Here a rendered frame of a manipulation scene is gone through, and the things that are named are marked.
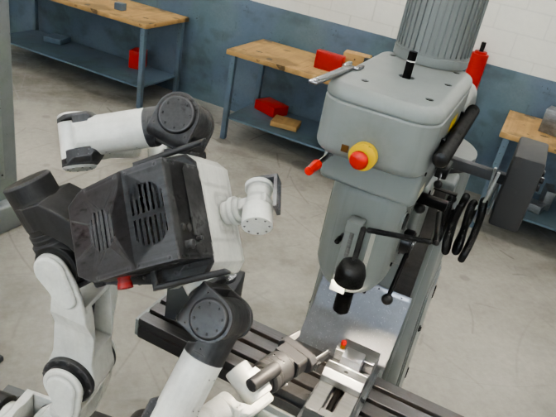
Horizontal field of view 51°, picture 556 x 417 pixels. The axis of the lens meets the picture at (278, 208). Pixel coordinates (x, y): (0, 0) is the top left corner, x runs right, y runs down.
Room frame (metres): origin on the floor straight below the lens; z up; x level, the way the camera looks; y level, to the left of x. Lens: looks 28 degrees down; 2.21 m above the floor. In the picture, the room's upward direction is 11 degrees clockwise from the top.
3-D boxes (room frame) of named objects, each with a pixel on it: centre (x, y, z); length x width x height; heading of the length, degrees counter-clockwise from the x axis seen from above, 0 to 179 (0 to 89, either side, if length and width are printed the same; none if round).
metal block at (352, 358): (1.33, -0.31, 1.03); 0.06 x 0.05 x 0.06; 69
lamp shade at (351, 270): (1.16, -0.20, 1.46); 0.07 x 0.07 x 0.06
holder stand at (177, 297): (1.53, 0.18, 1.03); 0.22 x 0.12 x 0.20; 80
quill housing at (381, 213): (1.36, -0.24, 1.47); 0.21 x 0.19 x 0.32; 70
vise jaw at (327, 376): (1.28, -0.29, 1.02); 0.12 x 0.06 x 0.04; 69
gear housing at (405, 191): (1.40, -0.25, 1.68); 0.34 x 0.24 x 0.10; 160
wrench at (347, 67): (1.26, -0.07, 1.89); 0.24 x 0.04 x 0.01; 157
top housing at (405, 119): (1.37, -0.24, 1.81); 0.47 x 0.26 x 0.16; 160
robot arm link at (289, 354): (1.17, -0.10, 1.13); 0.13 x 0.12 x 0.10; 55
